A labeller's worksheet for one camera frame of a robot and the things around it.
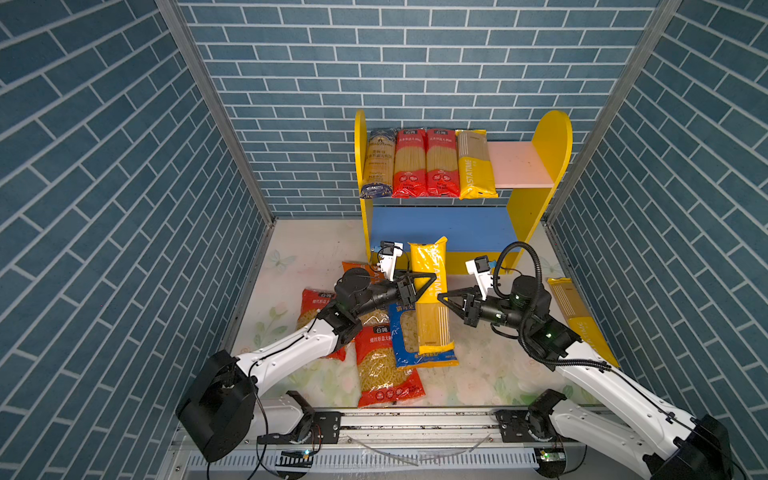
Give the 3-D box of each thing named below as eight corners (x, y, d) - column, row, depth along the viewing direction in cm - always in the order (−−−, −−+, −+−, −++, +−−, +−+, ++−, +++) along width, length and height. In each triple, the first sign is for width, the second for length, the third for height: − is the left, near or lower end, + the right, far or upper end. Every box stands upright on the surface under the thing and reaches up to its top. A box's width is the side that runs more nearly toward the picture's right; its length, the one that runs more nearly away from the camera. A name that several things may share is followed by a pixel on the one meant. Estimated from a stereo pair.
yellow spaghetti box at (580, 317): (592, 369, 86) (598, 366, 83) (548, 283, 105) (552, 278, 102) (613, 367, 86) (620, 363, 83) (566, 282, 105) (570, 276, 103)
